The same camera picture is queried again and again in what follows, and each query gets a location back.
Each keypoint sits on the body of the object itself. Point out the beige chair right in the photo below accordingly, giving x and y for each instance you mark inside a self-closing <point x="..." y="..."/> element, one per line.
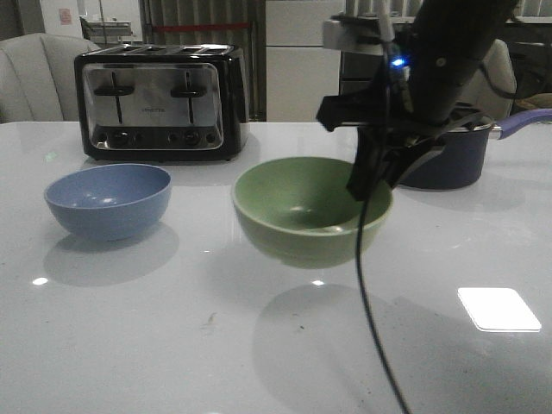
<point x="479" y="93"/>

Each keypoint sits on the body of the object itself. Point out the brown basket right edge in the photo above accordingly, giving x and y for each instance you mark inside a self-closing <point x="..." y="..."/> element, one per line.
<point x="535" y="102"/>

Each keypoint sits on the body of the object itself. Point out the blue bowl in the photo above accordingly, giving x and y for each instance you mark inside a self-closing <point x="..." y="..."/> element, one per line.
<point x="110" y="202"/>

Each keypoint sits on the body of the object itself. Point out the green bowl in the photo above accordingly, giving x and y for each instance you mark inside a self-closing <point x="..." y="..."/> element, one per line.
<point x="299" y="211"/>

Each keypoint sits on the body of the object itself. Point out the metal rack cart background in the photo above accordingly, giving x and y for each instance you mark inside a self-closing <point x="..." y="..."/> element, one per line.
<point x="111" y="21"/>

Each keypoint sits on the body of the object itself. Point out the dark blue saucepan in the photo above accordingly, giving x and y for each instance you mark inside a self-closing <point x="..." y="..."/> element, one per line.
<point x="460" y="162"/>

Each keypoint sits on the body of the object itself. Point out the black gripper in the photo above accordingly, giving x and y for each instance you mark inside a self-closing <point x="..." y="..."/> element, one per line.
<point x="403" y="112"/>

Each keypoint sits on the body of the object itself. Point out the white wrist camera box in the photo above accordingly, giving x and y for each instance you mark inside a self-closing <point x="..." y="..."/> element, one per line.
<point x="357" y="34"/>

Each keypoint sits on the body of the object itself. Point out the beige chair left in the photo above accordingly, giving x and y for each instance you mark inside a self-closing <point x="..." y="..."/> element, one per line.
<point x="37" y="77"/>

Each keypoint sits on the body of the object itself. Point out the white refrigerator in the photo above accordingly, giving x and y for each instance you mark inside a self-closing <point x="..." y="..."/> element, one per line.
<point x="300" y="71"/>

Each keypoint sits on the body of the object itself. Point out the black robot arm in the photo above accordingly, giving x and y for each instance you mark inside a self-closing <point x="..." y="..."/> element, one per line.
<point x="457" y="34"/>

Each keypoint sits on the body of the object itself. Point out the black chrome four-slot toaster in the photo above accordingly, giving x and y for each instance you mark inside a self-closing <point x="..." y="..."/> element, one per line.
<point x="163" y="103"/>

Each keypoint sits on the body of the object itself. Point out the beige chair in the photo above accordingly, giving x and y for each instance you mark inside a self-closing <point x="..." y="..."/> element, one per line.
<point x="37" y="77"/>
<point x="479" y="93"/>

